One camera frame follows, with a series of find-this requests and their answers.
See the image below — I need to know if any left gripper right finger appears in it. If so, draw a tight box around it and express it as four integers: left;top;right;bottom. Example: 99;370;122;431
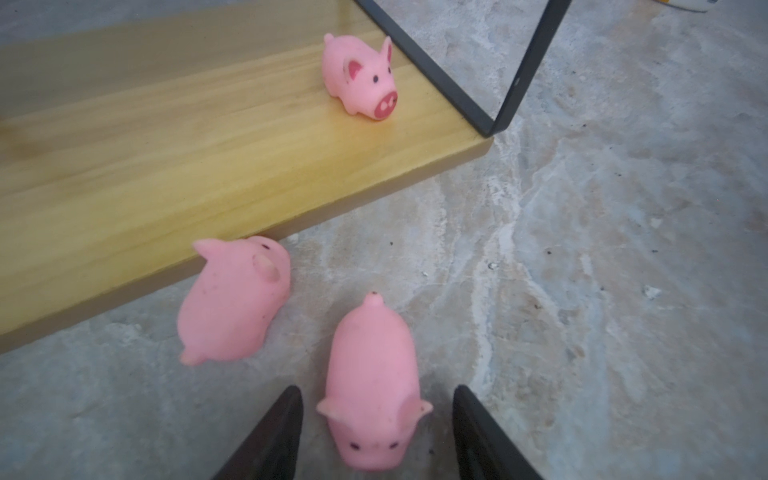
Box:
452;385;543;480

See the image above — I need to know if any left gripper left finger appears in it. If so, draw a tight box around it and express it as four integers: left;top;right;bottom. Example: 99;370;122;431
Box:
212;385;304;480

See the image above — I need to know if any pink pig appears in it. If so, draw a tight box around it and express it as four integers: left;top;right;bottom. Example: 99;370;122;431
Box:
177;236;291;366
316;291;433;471
321;33;398;121

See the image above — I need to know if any pink pig on shelf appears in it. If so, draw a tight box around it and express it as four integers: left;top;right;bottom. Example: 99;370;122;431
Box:
321;33;398;121

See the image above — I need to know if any wooden three-tier shelf black frame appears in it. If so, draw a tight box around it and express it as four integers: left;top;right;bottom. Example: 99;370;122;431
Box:
1;1;569;352

